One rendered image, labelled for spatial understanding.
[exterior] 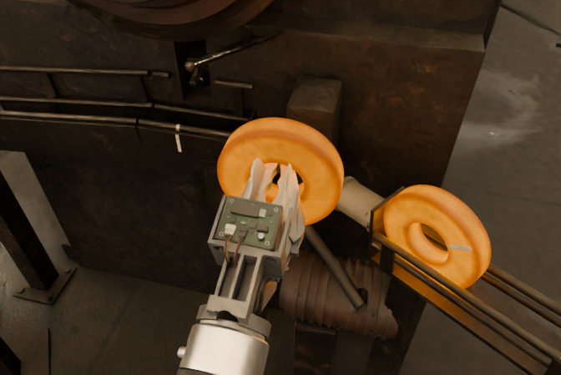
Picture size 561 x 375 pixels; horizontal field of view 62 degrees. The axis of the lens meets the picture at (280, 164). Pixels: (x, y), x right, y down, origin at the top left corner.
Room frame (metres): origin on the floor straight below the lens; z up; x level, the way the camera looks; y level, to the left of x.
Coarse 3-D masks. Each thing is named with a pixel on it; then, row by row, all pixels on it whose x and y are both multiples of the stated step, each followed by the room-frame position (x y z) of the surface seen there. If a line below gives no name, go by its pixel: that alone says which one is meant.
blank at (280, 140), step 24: (264, 120) 0.42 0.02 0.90; (288, 120) 0.42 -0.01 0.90; (240, 144) 0.41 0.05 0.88; (264, 144) 0.40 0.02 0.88; (288, 144) 0.39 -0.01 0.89; (312, 144) 0.39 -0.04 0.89; (240, 168) 0.40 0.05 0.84; (312, 168) 0.39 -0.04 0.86; (336, 168) 0.39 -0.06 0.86; (240, 192) 0.40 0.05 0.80; (312, 192) 0.38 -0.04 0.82; (336, 192) 0.38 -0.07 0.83; (312, 216) 0.38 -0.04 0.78
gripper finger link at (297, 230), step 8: (296, 192) 0.37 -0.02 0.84; (296, 200) 0.35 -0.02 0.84; (296, 208) 0.35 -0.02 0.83; (296, 216) 0.34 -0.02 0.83; (304, 216) 0.34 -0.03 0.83; (296, 224) 0.33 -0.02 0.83; (304, 224) 0.33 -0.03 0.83; (296, 232) 0.32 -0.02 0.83; (304, 232) 0.33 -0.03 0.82; (296, 240) 0.31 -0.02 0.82; (296, 248) 0.30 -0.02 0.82; (296, 256) 0.30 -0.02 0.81
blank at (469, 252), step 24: (408, 192) 0.44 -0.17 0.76; (432, 192) 0.42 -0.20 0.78; (384, 216) 0.45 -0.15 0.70; (408, 216) 0.42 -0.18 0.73; (432, 216) 0.40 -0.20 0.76; (456, 216) 0.38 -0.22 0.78; (408, 240) 0.42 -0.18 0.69; (456, 240) 0.37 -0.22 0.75; (480, 240) 0.36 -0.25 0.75; (432, 264) 0.38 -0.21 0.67; (456, 264) 0.36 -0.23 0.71; (480, 264) 0.35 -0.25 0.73
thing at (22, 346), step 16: (32, 336) 0.62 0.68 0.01; (48, 336) 0.62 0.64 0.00; (0, 352) 0.51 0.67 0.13; (16, 352) 0.57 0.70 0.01; (32, 352) 0.57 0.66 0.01; (48, 352) 0.57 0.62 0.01; (0, 368) 0.49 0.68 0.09; (16, 368) 0.52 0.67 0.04; (32, 368) 0.53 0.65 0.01; (48, 368) 0.53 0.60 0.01
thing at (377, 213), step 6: (402, 186) 0.49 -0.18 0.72; (396, 192) 0.48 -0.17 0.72; (390, 198) 0.47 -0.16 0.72; (384, 204) 0.46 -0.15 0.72; (372, 210) 0.44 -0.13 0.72; (378, 210) 0.45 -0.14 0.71; (384, 210) 0.46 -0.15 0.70; (372, 216) 0.44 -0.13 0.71; (378, 216) 0.45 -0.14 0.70; (372, 222) 0.44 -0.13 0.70; (378, 222) 0.45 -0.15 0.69; (372, 228) 0.44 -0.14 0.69; (378, 228) 0.45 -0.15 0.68; (384, 228) 0.46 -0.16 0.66; (372, 234) 0.44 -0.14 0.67; (384, 234) 0.46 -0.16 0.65; (372, 240) 0.44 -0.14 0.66; (372, 252) 0.44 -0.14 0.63
